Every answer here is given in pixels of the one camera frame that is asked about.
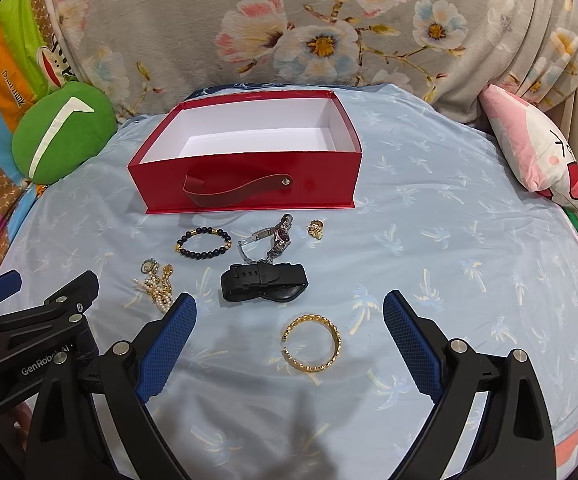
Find pearl gold necklace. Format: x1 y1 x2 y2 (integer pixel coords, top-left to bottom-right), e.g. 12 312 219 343
131 264 176 314

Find black bead bracelet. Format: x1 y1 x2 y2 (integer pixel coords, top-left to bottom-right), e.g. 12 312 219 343
175 226 233 260

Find black smartwatch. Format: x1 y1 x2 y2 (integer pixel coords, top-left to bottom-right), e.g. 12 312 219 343
221 261 309 304

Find gold bangle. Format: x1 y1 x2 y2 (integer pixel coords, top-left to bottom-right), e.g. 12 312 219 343
280 313 342 375

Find silver metal wristwatch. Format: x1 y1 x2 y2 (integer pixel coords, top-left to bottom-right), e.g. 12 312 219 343
238 214 293 264

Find gold hoop earrings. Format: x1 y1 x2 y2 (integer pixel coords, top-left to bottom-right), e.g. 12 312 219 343
140 258 159 274

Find green round cushion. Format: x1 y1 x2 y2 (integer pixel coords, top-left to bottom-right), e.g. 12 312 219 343
11 81 118 185

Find red gift box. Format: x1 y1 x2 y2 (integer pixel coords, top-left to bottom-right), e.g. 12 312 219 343
127 89 363 214

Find light blue palm bedsheet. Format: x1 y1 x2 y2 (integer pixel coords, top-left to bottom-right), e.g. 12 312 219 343
0 86 578 479

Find grey floral blanket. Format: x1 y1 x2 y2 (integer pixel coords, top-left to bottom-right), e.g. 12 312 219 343
48 0 578 122

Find pink cartoon pillow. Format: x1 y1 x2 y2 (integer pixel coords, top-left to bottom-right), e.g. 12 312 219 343
479 84 578 214

